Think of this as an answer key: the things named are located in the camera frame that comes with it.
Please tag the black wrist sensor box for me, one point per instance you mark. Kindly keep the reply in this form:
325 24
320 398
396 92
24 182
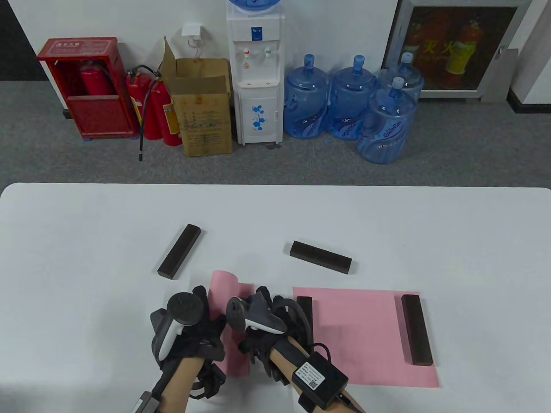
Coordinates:
320 378
146 402

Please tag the red extinguisher behind glass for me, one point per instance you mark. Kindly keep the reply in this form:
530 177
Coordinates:
467 43
414 41

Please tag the red fire extinguisher yellow label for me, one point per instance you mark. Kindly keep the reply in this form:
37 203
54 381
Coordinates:
161 107

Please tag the dark wooden bar paperweight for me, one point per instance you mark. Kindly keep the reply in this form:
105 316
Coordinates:
306 307
178 251
416 330
320 257

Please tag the open cardboard box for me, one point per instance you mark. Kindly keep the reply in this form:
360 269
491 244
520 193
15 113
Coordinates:
204 124

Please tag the blue water jug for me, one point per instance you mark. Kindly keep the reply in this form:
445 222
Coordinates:
305 103
385 129
411 79
351 103

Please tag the grey glass-door fire cabinet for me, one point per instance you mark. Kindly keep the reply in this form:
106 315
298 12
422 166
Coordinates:
452 92

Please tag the red fire extinguisher cabinet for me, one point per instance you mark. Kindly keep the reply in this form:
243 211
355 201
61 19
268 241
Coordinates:
101 116

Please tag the white wall socket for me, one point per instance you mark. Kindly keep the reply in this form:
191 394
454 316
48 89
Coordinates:
191 31

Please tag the blue bottle on dispenser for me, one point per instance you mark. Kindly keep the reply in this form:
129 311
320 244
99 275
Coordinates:
254 3

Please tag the red extinguisher inside red cabinet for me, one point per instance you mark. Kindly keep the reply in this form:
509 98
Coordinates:
95 81

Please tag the person's left forearm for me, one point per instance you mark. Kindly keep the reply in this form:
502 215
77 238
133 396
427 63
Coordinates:
176 387

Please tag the black and white tracking controller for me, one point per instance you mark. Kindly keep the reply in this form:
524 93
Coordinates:
185 307
258 318

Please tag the white water dispenser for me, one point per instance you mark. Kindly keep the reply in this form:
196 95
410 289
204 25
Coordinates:
258 86

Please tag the person's left hand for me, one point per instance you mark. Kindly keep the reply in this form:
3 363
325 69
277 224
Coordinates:
202 340

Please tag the person's right hand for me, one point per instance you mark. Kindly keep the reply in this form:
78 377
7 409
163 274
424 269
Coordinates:
258 344

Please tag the pink paper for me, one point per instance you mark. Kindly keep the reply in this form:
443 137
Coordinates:
366 344
224 284

